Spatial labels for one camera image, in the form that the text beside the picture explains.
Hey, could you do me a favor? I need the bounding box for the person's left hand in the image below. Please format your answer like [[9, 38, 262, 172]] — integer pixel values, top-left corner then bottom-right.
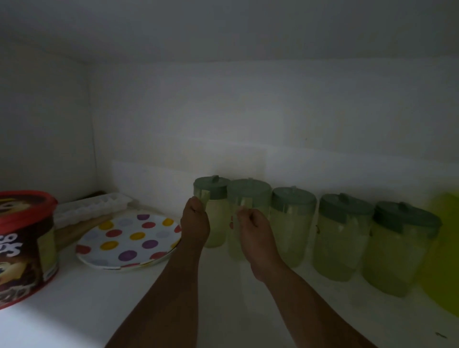
[[179, 196, 211, 250]]

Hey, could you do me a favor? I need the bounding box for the person's right hand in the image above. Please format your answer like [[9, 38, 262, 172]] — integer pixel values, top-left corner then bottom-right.
[[236, 208, 287, 282]]

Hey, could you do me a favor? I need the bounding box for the green-lidded clear plastic jar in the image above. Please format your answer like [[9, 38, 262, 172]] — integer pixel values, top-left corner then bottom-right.
[[193, 175, 232, 249], [269, 186, 317, 269], [227, 178, 273, 262], [362, 201, 442, 298], [312, 193, 375, 282]]

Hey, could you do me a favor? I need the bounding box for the person's left forearm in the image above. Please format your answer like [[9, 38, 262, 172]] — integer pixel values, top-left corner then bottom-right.
[[105, 244, 205, 348]]

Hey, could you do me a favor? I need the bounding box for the person's right forearm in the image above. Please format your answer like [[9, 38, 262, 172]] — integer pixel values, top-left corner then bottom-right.
[[251, 265, 378, 348]]

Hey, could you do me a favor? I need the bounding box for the white polka dot plate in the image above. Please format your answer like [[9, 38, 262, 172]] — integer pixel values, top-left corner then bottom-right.
[[75, 214, 183, 270]]

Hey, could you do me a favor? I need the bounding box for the white ice cube tray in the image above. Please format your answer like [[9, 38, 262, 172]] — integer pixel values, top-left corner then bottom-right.
[[53, 192, 134, 230]]

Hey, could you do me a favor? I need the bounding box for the wooden board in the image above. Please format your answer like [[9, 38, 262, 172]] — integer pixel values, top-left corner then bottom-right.
[[55, 212, 120, 251]]

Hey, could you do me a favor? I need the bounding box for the red round tin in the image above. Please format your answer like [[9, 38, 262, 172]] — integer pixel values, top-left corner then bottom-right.
[[0, 190, 60, 311]]

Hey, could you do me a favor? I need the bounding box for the yellow-green plastic container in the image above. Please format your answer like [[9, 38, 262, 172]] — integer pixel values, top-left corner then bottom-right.
[[419, 192, 459, 318]]

